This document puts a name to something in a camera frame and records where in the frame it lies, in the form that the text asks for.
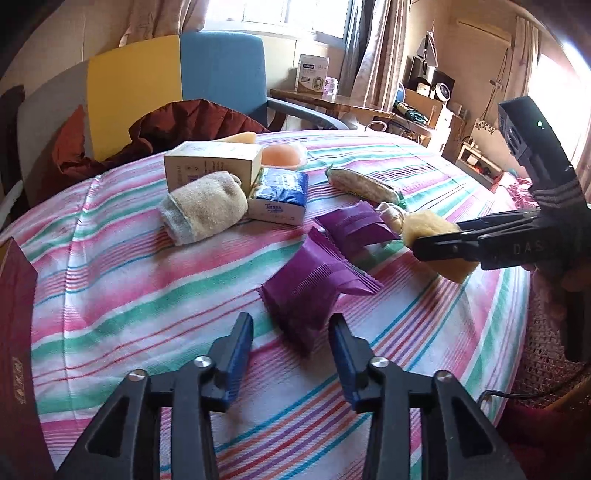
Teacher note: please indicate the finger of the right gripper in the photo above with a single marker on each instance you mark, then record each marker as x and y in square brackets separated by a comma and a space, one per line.
[501, 221]
[495, 250]

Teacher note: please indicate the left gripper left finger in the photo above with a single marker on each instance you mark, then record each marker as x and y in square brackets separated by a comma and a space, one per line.
[122, 439]

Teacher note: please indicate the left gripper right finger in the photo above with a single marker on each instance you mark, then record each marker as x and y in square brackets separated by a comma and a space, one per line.
[458, 440]

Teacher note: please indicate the yellow sponge block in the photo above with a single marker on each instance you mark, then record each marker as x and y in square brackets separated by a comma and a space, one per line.
[426, 223]

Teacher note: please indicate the purple snack packet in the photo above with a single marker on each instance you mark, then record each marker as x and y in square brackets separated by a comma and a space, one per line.
[301, 295]
[355, 227]

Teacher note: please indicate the blue Tempo tissue pack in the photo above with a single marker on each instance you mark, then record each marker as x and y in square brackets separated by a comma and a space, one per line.
[279, 196]

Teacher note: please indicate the peach silicone cup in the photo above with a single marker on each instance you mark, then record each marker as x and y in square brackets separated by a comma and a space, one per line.
[284, 156]

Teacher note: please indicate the cream cardboard box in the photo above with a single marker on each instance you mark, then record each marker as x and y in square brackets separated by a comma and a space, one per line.
[194, 159]

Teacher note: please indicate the person's right hand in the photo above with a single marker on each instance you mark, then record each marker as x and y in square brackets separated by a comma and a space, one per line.
[575, 280]

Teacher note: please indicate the wooden shelf unit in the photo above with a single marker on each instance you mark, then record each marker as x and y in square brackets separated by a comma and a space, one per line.
[474, 162]

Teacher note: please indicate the dark red gift box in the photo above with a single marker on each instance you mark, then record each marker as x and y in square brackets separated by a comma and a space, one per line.
[24, 454]

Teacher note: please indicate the small clear plastic bottle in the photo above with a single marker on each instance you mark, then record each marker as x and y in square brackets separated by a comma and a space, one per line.
[392, 215]

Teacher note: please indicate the striped fabric pouch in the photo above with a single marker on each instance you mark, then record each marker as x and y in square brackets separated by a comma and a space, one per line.
[363, 186]

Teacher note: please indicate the striped bed sheet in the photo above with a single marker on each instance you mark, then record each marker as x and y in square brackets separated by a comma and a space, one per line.
[114, 294]

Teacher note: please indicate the wooden desk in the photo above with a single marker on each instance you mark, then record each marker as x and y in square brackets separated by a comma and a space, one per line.
[337, 105]

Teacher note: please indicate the curtain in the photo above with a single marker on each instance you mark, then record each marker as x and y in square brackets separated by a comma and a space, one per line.
[375, 50]

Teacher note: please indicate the rolled beige towel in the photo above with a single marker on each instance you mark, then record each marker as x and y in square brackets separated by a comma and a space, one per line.
[203, 208]

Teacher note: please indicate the white product box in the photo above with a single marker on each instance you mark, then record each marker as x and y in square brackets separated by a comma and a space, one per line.
[311, 73]

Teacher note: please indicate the dark red jacket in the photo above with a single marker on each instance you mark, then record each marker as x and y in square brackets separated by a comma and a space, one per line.
[156, 132]

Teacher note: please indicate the grey yellow blue armchair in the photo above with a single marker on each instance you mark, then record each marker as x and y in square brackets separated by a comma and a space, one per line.
[118, 87]

